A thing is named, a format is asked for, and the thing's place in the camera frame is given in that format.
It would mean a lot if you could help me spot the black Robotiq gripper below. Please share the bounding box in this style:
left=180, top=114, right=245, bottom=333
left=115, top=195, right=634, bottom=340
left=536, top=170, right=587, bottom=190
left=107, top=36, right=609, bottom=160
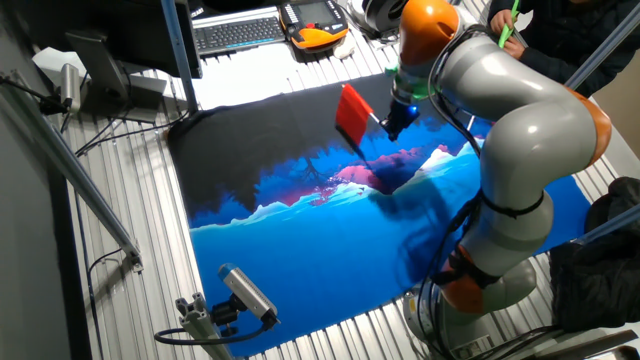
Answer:
left=381, top=101, right=421, bottom=143

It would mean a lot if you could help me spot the green pen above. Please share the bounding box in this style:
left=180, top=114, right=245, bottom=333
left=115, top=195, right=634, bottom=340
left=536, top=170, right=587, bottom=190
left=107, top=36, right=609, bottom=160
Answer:
left=498, top=0, right=521, bottom=50

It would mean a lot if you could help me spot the person left forearm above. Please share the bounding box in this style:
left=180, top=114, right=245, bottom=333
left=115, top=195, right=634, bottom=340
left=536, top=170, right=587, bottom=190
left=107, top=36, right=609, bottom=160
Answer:
left=517, top=44, right=596, bottom=99

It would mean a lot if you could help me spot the person left hand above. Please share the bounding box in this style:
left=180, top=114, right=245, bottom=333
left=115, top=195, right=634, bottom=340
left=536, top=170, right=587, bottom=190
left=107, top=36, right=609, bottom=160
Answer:
left=502, top=37, right=526, bottom=60

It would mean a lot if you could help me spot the person right hand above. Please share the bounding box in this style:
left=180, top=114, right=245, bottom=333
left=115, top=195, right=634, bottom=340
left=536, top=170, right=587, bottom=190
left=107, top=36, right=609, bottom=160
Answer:
left=489, top=8, right=515, bottom=35

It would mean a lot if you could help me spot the green wrist mounting plate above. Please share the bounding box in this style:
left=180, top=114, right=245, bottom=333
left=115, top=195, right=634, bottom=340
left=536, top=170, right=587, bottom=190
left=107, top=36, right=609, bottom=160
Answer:
left=391, top=69, right=436, bottom=104

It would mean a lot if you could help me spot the small white lump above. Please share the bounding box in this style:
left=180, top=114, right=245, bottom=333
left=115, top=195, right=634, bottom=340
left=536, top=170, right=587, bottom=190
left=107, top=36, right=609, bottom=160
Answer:
left=333, top=35, right=357, bottom=60

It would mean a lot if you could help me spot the orange black teach pendant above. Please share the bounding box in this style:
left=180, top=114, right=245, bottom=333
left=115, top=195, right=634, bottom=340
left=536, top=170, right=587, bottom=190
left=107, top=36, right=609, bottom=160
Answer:
left=278, top=0, right=350, bottom=51

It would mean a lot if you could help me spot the landscape printed cloth mat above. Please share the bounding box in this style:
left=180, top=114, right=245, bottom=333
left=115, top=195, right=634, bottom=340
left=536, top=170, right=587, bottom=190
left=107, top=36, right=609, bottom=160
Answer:
left=166, top=69, right=594, bottom=357

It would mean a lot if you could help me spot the black computer keyboard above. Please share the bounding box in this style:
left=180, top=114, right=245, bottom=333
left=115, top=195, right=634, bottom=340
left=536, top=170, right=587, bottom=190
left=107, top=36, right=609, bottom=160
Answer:
left=191, top=5, right=287, bottom=57

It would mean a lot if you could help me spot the person dark jacket torso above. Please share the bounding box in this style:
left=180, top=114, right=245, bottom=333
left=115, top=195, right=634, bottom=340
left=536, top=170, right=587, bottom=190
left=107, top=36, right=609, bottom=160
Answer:
left=487, top=0, right=640, bottom=99

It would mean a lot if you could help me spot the black bag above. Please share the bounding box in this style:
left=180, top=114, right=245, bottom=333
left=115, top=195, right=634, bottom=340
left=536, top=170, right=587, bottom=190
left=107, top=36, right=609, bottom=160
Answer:
left=548, top=176, right=640, bottom=334

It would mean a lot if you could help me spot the grey monitor stand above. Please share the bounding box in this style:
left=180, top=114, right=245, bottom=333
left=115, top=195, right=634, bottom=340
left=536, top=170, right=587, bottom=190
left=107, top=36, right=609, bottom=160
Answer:
left=64, top=29, right=169, bottom=125

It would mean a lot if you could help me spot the black computer monitor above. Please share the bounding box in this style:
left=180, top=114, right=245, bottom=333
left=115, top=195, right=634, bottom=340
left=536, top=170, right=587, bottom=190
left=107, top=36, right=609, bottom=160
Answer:
left=14, top=0, right=203, bottom=80

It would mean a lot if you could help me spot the small white sheet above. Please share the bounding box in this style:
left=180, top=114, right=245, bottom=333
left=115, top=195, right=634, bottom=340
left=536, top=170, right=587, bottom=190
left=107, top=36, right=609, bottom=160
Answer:
left=32, top=46, right=91, bottom=79

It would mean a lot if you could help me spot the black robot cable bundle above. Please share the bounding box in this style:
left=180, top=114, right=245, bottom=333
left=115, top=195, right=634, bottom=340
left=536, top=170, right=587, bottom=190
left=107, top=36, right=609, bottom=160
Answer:
left=414, top=24, right=566, bottom=360

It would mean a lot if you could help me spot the silver camera with blue cap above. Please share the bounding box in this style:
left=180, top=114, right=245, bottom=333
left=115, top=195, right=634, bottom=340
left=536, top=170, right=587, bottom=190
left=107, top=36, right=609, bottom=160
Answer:
left=217, top=262, right=281, bottom=332

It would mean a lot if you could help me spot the aluminium frame bar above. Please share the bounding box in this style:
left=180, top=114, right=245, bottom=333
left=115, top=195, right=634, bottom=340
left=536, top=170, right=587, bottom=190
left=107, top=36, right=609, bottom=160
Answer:
left=563, top=2, right=640, bottom=92
left=569, top=203, right=640, bottom=246
left=0, top=74, right=145, bottom=274
left=159, top=0, right=200, bottom=114

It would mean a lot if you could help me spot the black monitor cable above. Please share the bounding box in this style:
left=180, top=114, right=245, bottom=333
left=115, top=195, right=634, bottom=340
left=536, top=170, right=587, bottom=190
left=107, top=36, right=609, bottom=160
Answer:
left=74, top=108, right=192, bottom=157

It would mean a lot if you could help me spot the black camera ball mount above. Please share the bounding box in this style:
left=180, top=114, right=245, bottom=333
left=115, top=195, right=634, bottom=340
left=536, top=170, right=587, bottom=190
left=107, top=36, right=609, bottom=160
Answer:
left=209, top=293, right=242, bottom=337

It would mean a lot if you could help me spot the aluminium extrusion bracket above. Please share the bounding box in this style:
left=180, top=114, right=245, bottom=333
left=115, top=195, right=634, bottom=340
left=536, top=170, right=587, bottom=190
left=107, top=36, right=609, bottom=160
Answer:
left=174, top=292, right=234, bottom=360

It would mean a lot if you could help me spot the black camera cable loop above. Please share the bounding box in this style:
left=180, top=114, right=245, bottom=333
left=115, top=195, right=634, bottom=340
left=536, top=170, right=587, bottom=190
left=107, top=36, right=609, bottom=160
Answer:
left=153, top=319, right=271, bottom=346

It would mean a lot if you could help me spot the grey metal rail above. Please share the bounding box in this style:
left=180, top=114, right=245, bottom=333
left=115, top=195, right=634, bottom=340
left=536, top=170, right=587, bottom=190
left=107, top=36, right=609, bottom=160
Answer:
left=519, top=327, right=640, bottom=360

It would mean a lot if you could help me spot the small silver camera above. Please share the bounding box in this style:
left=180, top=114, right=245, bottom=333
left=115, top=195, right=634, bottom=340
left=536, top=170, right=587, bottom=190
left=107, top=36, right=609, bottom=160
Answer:
left=59, top=63, right=83, bottom=114

